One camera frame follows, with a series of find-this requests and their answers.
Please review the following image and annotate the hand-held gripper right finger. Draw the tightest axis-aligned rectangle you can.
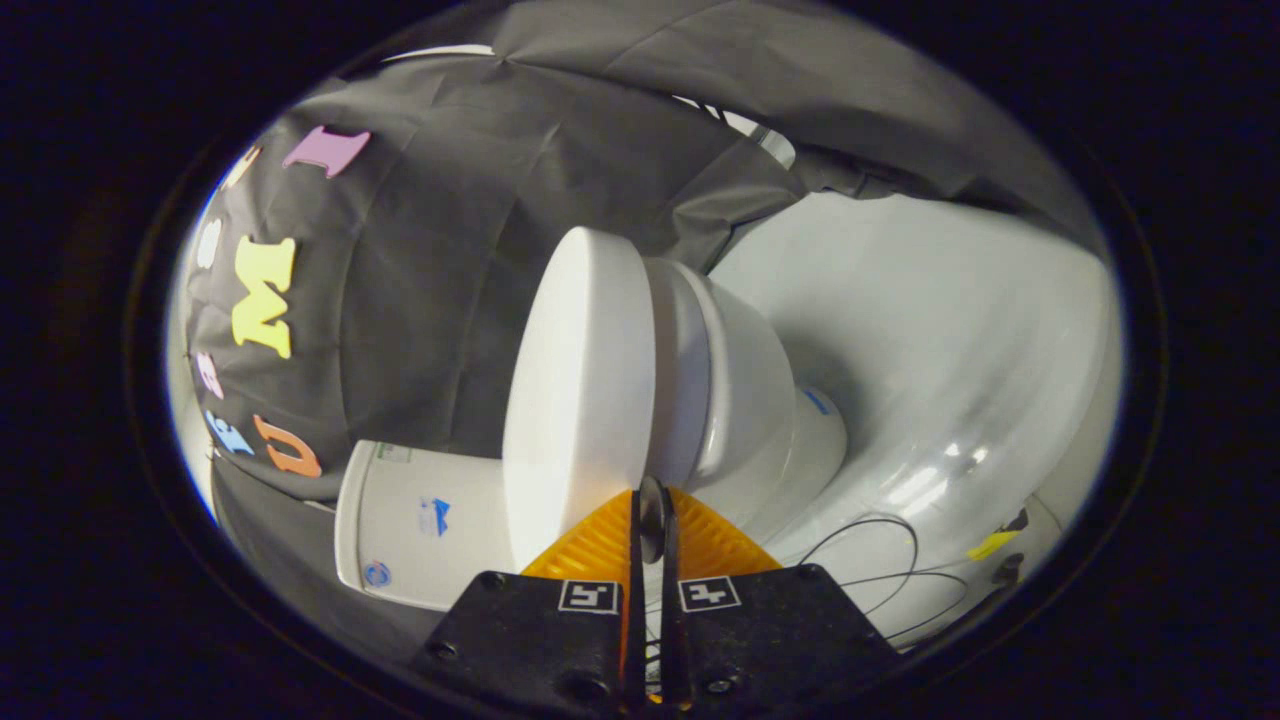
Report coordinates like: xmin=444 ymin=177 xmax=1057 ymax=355
xmin=660 ymin=488 xmax=903 ymax=713

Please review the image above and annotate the thin black cable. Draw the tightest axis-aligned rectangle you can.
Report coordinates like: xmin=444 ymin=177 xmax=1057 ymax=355
xmin=795 ymin=512 xmax=1003 ymax=643

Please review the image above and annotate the white toilet bowl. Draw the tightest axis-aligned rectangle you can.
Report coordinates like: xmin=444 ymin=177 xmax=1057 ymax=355
xmin=640 ymin=257 xmax=849 ymax=547

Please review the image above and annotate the black backdrop cloth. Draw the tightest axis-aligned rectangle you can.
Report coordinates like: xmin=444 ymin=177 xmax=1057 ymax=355
xmin=165 ymin=0 xmax=1109 ymax=641

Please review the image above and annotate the dark round lid pull tab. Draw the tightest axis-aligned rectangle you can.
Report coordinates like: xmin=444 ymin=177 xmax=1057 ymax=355
xmin=638 ymin=476 xmax=674 ymax=567

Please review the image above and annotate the yellow tape strip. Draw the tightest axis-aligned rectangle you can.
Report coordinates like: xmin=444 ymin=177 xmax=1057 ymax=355
xmin=966 ymin=529 xmax=1022 ymax=562

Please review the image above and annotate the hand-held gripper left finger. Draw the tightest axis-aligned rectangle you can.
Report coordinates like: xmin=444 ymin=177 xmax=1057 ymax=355
xmin=410 ymin=488 xmax=649 ymax=717

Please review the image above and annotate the white toilet lid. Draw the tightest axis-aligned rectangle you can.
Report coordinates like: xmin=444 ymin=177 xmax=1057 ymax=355
xmin=501 ymin=226 xmax=659 ymax=574

